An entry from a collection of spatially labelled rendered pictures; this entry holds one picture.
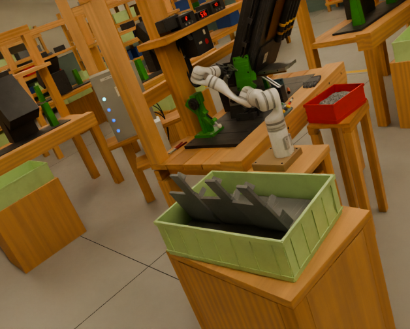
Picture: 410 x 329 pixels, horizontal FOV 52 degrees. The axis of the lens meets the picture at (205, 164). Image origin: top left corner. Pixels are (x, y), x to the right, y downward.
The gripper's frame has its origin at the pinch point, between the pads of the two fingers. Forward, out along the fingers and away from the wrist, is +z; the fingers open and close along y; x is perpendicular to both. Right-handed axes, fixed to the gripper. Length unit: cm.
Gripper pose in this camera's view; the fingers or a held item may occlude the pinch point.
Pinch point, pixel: (229, 69)
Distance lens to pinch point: 271.5
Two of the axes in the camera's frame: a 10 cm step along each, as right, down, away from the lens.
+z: 6.3, -2.6, 7.3
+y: -6.5, -7.0, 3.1
